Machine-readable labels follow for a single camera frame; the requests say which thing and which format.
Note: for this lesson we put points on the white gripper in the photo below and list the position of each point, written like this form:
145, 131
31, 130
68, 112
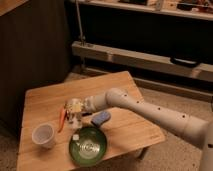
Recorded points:
74, 109

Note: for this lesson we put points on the clear plastic bottle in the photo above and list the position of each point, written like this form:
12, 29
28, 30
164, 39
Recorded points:
75, 122

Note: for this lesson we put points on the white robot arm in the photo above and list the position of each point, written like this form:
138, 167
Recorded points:
193, 130

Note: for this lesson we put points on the green ceramic bowl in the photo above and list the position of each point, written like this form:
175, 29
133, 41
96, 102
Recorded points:
87, 146

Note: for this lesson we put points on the orange carrot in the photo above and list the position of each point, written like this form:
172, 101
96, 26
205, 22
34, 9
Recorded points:
61, 119

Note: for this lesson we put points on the blue sponge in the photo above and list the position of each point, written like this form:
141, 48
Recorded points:
99, 119

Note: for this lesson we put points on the white plastic cup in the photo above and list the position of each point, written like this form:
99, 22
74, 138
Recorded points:
44, 135

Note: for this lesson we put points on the vertical metal pole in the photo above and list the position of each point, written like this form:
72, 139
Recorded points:
82, 37

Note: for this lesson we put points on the upper shelf with clutter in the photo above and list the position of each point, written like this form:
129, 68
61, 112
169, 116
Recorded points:
156, 8

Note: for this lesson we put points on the grey metal shelf rail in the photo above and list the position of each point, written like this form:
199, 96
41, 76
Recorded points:
140, 60

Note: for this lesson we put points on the black handle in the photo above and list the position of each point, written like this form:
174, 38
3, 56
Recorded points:
189, 64

